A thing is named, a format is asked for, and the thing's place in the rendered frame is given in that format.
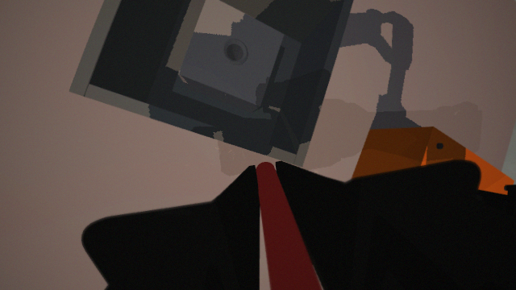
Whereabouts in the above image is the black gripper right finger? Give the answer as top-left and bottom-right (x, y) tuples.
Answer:
(276, 159), (481, 290)

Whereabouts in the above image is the dark red peg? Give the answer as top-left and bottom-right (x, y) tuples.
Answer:
(256, 162), (322, 290)

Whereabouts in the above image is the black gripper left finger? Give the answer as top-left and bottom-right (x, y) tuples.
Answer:
(81, 165), (260, 290)

